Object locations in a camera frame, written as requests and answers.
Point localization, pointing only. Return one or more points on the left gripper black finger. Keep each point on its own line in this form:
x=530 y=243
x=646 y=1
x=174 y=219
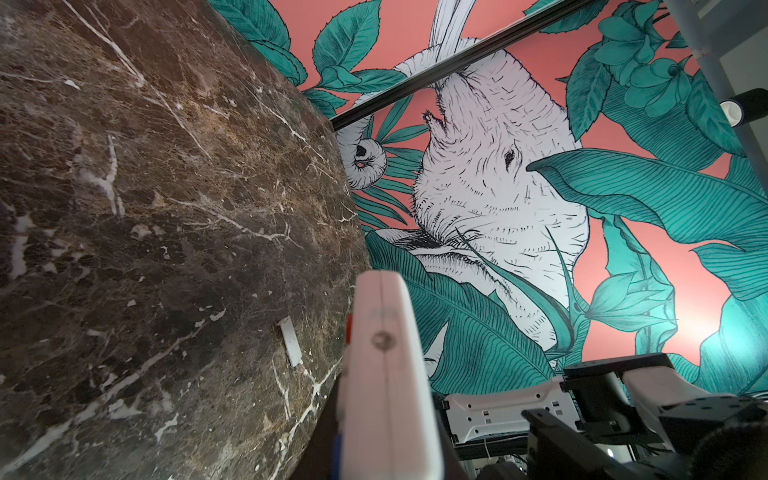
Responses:
x=321 y=457

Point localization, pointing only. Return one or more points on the white remote control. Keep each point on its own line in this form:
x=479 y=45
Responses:
x=387 y=425

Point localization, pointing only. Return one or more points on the white battery cover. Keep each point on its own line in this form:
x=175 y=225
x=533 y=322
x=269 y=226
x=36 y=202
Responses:
x=290 y=339

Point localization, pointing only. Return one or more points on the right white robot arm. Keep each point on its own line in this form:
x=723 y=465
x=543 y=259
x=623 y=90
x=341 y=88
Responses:
x=634 y=417

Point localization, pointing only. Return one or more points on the black ceiling spotlight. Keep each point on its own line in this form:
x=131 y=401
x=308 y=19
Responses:
x=746 y=107

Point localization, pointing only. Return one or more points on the right black frame post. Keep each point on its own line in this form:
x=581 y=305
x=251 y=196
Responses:
x=500 y=40

